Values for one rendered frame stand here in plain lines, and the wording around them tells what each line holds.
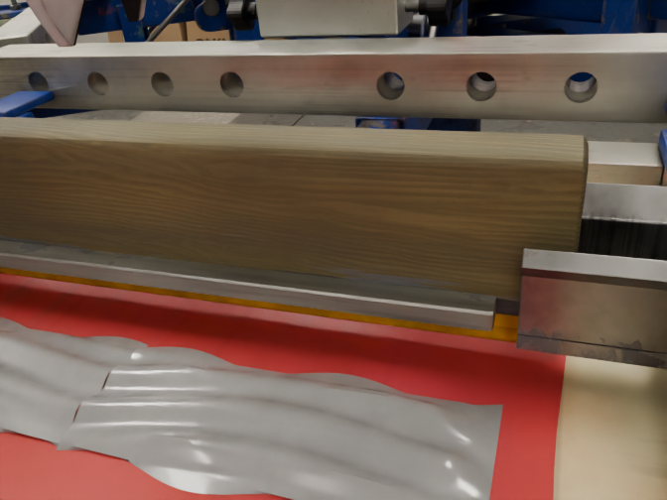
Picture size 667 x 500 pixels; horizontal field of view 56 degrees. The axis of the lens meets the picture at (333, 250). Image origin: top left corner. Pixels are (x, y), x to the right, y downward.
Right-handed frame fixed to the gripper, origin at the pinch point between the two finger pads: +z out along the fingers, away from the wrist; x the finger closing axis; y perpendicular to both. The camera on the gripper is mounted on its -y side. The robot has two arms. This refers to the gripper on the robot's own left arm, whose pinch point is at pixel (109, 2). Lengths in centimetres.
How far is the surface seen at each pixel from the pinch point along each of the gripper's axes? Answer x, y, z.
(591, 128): -288, -37, 113
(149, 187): 1.9, -0.9, 8.2
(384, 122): -40.3, -1.2, 20.3
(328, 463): 9.9, -11.9, 15.5
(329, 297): 3.4, -10.1, 12.5
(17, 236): 1.9, 9.0, 11.8
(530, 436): 6.0, -19.2, 16.4
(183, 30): -372, 232, 77
